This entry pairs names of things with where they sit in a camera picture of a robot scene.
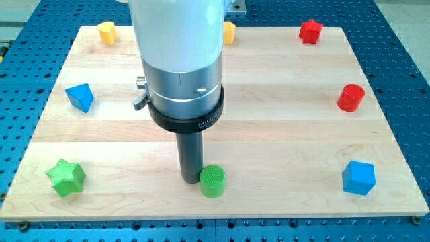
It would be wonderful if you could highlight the red cylinder block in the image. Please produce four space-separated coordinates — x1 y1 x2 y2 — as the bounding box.
337 84 366 112

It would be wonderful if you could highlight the green cylinder block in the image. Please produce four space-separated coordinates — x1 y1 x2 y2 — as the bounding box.
200 165 226 198

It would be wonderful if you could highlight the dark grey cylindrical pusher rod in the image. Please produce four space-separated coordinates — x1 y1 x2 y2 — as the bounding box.
176 132 204 184

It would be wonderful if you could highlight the grey metal bracket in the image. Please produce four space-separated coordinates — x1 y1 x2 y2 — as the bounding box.
226 0 247 16

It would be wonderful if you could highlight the red star block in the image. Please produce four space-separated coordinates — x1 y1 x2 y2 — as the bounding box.
299 19 324 44

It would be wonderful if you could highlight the yellow heart block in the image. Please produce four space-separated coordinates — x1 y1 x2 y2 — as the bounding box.
97 21 117 46

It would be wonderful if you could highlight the green star block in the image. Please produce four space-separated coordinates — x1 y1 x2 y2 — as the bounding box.
45 159 86 198

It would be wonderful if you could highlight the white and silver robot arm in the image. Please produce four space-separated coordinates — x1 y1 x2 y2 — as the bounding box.
128 0 229 134

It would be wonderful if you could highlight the blue cube block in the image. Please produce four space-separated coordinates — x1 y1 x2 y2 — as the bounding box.
342 161 376 196

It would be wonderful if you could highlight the light wooden board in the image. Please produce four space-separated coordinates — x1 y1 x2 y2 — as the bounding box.
1 26 429 222

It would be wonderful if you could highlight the blue triangular prism block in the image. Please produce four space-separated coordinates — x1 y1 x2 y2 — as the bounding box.
65 83 94 113

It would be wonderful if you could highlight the yellow hexagon block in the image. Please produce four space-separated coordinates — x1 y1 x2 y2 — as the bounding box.
224 21 236 44

